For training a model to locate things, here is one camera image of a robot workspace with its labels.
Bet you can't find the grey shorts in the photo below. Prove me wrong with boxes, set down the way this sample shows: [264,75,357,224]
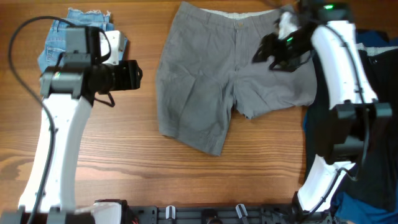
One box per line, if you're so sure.
[155,2,317,156]

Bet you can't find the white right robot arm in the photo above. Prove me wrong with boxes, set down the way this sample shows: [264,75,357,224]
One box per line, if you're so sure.
[252,2,392,223]

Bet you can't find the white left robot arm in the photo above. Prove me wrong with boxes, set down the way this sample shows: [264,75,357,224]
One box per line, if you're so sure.
[1,26,142,223]

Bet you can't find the light blue denim jeans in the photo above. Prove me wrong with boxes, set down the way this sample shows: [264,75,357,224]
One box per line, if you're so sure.
[37,8,116,72]

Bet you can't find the black garment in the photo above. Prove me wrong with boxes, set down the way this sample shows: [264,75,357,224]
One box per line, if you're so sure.
[303,49,397,212]

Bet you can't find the teal blue garment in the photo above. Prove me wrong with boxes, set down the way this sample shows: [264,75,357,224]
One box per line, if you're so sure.
[303,29,398,224]

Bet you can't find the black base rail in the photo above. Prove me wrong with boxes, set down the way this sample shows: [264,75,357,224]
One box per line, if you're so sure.
[75,200,342,224]

